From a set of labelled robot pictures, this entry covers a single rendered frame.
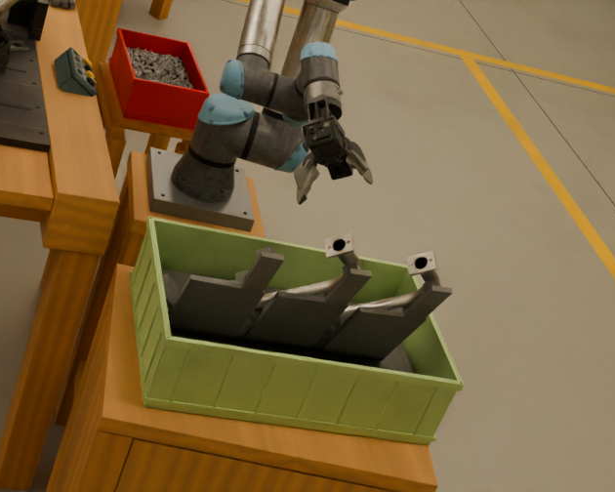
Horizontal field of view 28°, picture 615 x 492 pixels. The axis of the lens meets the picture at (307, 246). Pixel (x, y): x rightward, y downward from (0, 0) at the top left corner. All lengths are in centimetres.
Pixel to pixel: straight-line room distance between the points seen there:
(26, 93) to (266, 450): 116
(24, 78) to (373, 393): 126
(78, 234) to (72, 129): 31
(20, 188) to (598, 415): 249
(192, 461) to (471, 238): 302
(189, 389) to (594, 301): 311
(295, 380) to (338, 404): 12
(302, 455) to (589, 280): 312
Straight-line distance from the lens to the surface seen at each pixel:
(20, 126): 291
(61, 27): 347
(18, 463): 320
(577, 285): 527
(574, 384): 460
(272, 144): 280
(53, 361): 298
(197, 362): 229
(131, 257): 284
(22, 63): 320
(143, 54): 351
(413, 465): 249
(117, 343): 248
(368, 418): 246
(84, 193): 271
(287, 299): 235
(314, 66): 249
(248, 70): 255
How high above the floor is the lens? 226
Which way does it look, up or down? 29 degrees down
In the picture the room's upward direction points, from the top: 22 degrees clockwise
